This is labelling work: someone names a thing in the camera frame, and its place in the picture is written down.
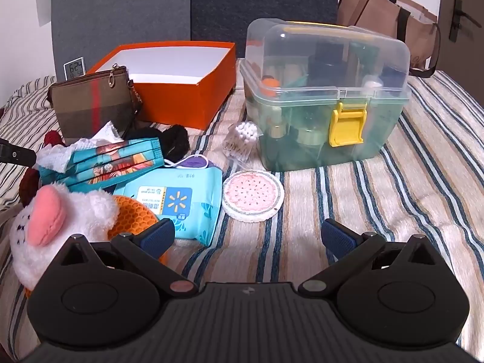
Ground round watermelon pattern sponge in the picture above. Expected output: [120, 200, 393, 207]
[221, 170, 285, 223]

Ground dark blue headboard panel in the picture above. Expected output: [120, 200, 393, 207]
[189, 0, 341, 58]

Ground orange cardboard box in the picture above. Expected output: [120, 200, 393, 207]
[89, 41, 236, 130]

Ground brown plaid zip pouch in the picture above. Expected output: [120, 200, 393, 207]
[47, 64, 143, 144]

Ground dark red plush toy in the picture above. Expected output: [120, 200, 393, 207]
[19, 130, 66, 207]

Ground blue wet wipes pack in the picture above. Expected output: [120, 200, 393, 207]
[114, 166, 222, 246]

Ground white crumpled tissue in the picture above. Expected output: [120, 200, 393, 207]
[34, 121, 122, 173]

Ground clear plastic storage box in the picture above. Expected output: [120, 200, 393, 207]
[240, 18, 410, 171]

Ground orange silicone honeycomb mat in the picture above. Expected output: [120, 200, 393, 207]
[107, 195, 175, 265]

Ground light grey headboard panel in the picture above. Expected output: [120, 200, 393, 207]
[51, 0, 190, 81]

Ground teal cartoon tissue packs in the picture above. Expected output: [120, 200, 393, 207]
[40, 138, 165, 193]

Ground white digital clock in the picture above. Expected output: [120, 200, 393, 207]
[63, 57, 86, 80]

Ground brown paper shopping bag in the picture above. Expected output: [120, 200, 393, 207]
[337, 0, 440, 78]

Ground black fuzzy scrunchie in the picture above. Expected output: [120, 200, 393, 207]
[123, 125, 190, 162]

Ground white plush pig toy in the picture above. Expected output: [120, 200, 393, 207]
[9, 184, 119, 291]

